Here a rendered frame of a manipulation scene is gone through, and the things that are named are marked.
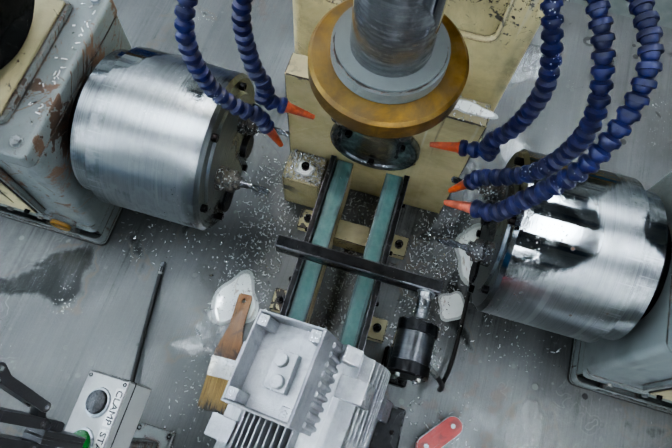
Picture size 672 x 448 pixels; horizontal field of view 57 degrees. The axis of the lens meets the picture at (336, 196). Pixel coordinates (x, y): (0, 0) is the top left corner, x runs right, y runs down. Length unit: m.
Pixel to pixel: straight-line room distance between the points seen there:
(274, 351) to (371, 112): 0.34
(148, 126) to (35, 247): 0.46
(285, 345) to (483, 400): 0.45
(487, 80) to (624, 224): 0.31
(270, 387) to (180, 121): 0.37
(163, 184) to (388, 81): 0.38
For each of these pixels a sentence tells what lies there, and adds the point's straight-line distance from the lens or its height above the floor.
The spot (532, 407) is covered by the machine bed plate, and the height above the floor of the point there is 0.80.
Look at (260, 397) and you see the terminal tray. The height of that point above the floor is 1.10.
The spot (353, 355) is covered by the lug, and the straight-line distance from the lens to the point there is 0.81.
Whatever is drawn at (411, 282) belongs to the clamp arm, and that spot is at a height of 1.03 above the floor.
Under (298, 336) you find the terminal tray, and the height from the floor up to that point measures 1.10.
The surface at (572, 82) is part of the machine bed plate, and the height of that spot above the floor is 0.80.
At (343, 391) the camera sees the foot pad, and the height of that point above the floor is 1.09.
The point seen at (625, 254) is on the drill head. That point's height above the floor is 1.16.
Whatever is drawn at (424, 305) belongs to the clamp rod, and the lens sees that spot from 0.91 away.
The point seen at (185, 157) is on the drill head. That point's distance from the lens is 0.86.
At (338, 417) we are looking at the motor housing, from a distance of 0.82.
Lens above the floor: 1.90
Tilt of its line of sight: 67 degrees down
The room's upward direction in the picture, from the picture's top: 5 degrees clockwise
